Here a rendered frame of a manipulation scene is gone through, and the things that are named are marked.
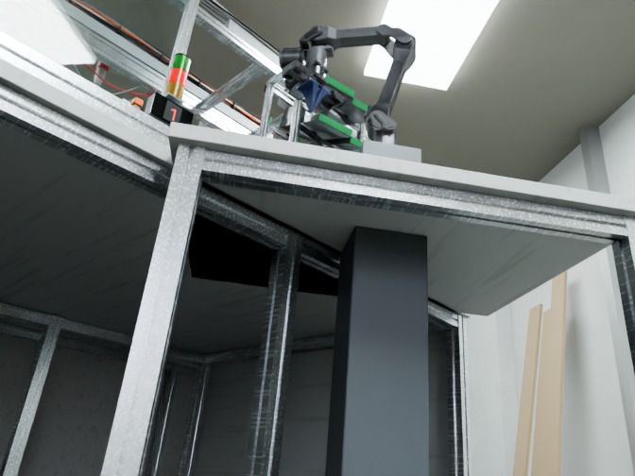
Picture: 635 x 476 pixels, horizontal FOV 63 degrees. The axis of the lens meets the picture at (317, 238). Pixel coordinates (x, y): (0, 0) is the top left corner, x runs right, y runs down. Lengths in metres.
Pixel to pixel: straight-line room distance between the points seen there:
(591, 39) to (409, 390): 3.18
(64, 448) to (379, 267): 1.96
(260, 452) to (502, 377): 4.23
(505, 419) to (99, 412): 3.48
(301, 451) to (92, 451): 1.11
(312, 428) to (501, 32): 2.71
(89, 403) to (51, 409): 0.17
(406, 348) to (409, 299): 0.10
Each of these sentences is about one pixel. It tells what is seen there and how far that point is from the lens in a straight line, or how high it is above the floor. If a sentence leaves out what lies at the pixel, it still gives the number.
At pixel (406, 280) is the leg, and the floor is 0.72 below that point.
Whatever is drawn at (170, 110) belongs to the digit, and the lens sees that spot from 1.50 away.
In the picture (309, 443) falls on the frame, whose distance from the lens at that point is 2.02.
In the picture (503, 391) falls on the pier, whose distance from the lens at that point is 5.11.
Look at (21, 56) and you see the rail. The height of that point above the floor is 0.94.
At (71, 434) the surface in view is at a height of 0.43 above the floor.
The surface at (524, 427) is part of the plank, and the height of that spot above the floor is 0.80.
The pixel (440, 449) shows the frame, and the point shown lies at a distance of 1.68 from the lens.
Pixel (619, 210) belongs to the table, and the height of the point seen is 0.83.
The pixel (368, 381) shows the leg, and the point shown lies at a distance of 1.00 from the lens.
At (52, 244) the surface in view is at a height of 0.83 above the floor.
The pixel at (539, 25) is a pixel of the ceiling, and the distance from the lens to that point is 3.73.
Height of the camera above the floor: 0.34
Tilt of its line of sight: 25 degrees up
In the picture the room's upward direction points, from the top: 5 degrees clockwise
